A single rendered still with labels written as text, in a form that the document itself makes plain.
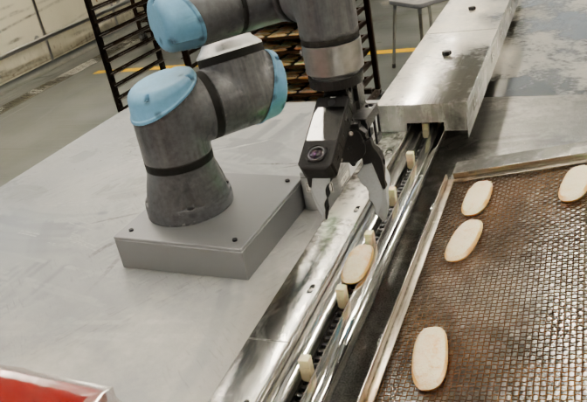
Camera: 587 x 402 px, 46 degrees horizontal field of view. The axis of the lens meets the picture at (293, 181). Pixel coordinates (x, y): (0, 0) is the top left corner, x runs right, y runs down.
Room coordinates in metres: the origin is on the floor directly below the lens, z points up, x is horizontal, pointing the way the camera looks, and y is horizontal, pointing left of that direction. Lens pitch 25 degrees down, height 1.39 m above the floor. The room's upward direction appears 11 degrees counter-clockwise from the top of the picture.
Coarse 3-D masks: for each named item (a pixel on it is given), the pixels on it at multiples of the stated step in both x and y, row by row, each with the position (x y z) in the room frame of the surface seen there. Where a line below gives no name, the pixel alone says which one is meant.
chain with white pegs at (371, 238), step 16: (416, 160) 1.17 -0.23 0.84; (400, 192) 1.05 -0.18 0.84; (384, 224) 0.95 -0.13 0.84; (368, 240) 0.88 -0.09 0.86; (336, 288) 0.76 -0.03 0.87; (352, 288) 0.80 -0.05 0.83; (336, 320) 0.73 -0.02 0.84; (320, 352) 0.68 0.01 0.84; (304, 368) 0.63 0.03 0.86; (304, 384) 0.63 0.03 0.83
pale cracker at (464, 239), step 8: (464, 224) 0.79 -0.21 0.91; (472, 224) 0.79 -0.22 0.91; (480, 224) 0.79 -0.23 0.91; (456, 232) 0.78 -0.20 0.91; (464, 232) 0.77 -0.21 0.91; (472, 232) 0.76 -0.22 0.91; (480, 232) 0.77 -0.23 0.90; (456, 240) 0.76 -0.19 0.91; (464, 240) 0.75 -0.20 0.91; (472, 240) 0.75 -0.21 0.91; (448, 248) 0.75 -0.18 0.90; (456, 248) 0.74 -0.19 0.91; (464, 248) 0.73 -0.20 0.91; (472, 248) 0.74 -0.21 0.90; (448, 256) 0.73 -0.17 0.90; (456, 256) 0.73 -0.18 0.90; (464, 256) 0.72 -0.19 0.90
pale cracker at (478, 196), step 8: (480, 184) 0.89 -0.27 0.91; (488, 184) 0.89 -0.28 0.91; (472, 192) 0.88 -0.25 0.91; (480, 192) 0.87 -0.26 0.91; (488, 192) 0.86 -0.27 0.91; (464, 200) 0.86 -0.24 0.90; (472, 200) 0.85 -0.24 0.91; (480, 200) 0.84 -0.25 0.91; (488, 200) 0.85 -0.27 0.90; (464, 208) 0.84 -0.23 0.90; (472, 208) 0.83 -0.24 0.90; (480, 208) 0.83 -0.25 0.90
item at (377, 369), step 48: (528, 192) 0.84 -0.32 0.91; (480, 240) 0.75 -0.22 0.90; (528, 240) 0.72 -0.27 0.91; (576, 240) 0.68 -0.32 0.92; (432, 288) 0.68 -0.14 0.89; (480, 288) 0.65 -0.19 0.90; (528, 288) 0.62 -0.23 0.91; (384, 336) 0.61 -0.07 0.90; (576, 336) 0.52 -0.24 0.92; (480, 384) 0.50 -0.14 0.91
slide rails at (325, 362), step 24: (408, 144) 1.22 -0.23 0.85; (408, 192) 1.02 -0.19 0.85; (360, 240) 0.90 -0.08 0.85; (384, 240) 0.89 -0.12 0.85; (360, 288) 0.78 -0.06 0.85; (312, 336) 0.69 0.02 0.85; (336, 336) 0.69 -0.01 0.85; (288, 360) 0.66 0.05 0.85; (288, 384) 0.62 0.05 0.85; (312, 384) 0.61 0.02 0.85
